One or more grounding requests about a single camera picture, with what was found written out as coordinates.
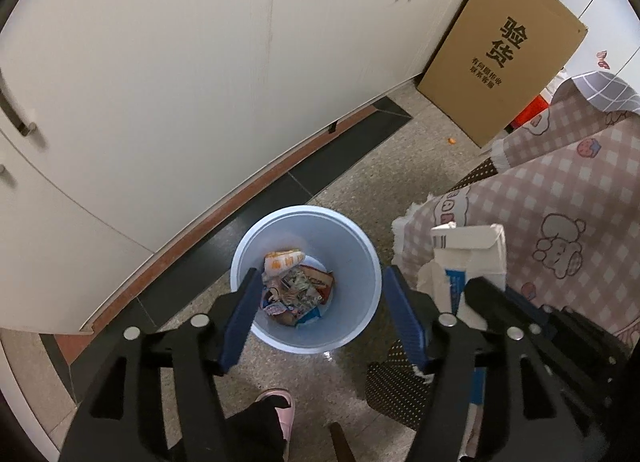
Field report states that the white blue paper bag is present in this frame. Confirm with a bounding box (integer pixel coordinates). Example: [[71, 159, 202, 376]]
[[416, 222, 506, 331]]

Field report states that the red brown snack bag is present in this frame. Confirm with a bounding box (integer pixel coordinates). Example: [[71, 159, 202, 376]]
[[259, 265, 335, 328]]

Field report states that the pink blue snack wrapper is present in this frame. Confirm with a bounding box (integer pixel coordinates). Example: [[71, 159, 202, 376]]
[[264, 250, 306, 279]]

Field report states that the light blue trash bin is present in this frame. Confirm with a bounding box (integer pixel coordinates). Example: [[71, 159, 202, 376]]
[[230, 205, 382, 354]]

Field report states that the pink slipper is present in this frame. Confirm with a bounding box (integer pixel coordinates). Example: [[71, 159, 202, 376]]
[[256, 388, 295, 442]]

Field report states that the pink plaid table skirt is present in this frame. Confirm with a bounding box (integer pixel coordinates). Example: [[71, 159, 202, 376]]
[[393, 78, 639, 348]]

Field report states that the grey checked tablecloth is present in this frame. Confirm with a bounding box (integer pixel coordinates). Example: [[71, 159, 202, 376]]
[[572, 71, 640, 114]]

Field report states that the white long floor cabinet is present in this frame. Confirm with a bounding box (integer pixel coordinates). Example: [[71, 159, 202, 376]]
[[1, 0, 464, 334]]

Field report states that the brown cardboard box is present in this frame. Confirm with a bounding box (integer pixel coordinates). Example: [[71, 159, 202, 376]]
[[418, 0, 587, 147]]

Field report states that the white wardrobe with butterflies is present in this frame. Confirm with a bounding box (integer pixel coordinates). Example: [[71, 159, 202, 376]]
[[559, 0, 639, 87]]

